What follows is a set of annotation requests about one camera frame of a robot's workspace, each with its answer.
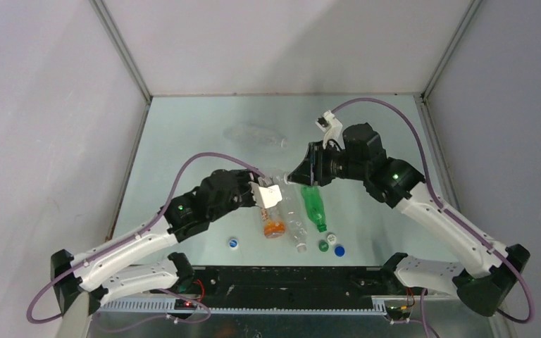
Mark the blue white cap left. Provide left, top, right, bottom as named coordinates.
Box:
left=228, top=237, right=239, bottom=250

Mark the green bottle cap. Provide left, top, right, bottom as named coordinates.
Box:
left=318, top=240, right=330, bottom=252

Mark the green plastic bottle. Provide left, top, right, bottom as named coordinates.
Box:
left=300, top=186, right=327, bottom=233

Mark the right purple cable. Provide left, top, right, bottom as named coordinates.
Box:
left=331, top=97, right=535, bottom=324

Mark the purple cable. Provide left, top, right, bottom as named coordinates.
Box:
left=331, top=97, right=535, bottom=324
left=26, top=152, right=267, bottom=324

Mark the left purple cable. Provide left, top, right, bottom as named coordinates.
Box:
left=26, top=152, right=267, bottom=324

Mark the circuit board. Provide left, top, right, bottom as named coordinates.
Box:
left=385, top=305, right=413, bottom=322
left=174, top=299, right=199, bottom=311

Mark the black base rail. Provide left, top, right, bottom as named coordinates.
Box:
left=179, top=265, right=407, bottom=311

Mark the blue bottle cap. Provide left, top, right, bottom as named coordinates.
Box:
left=334, top=245, right=345, bottom=257

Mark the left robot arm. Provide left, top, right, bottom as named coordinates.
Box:
left=51, top=169, right=262, bottom=314

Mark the right circuit board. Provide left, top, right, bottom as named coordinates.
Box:
left=385, top=305, right=413, bottom=322

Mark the orange label bottle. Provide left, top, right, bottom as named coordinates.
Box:
left=261, top=207, right=286, bottom=239

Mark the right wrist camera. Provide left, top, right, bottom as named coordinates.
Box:
left=316, top=110, right=343, bottom=142

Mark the clear bottle white ring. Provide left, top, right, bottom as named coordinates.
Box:
left=282, top=189, right=309, bottom=254

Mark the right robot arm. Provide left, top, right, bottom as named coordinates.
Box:
left=287, top=123, right=530, bottom=317

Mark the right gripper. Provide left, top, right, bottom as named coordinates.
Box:
left=287, top=141, right=366, bottom=188

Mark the left circuit board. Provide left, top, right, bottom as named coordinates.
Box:
left=174, top=299, right=199, bottom=311

